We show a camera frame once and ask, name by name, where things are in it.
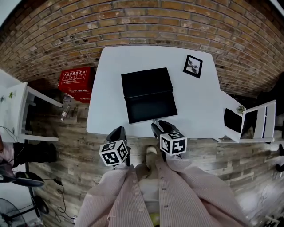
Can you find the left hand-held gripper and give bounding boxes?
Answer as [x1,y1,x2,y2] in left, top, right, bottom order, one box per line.
[99,125,131,168]

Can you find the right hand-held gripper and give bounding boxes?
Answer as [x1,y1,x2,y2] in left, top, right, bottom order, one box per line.
[151,120,188,160]

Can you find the person's left forearm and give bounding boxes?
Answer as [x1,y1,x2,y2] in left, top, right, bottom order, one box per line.
[75,163,136,227]

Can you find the person's right forearm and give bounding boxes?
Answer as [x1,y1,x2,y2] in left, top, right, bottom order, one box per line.
[164,153,251,227]

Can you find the person's white shoe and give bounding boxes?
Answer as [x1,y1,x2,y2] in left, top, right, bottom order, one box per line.
[146,145,158,156]

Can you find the person's khaki trousers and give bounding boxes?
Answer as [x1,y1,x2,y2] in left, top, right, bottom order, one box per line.
[134,153,161,181]

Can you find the clear plastic bottle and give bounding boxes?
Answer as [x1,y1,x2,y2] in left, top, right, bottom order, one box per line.
[60,106,71,121]

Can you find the person's pink striped shirt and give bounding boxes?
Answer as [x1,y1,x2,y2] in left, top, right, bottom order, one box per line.
[106,158,213,227]

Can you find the red fire equipment box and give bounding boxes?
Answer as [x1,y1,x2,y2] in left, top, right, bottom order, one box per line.
[58,66,96,104]

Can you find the black cloth pouch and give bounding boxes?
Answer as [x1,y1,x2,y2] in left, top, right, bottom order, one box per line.
[223,107,244,133]

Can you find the white wooden chair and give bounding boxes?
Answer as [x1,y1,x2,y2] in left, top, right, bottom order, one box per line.
[213,90,277,144]

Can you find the black stool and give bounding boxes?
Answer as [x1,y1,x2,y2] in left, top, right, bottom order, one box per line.
[0,170,45,188]

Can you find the white side table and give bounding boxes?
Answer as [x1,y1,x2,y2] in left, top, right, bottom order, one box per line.
[0,68,64,143]

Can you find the black floor fan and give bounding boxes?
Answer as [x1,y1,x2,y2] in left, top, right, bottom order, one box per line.
[0,198,30,227]

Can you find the black picture frame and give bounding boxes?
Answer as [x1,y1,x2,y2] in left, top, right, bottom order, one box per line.
[182,54,204,79]

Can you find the black floor cable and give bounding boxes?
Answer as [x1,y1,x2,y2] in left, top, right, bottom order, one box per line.
[43,176,78,223]

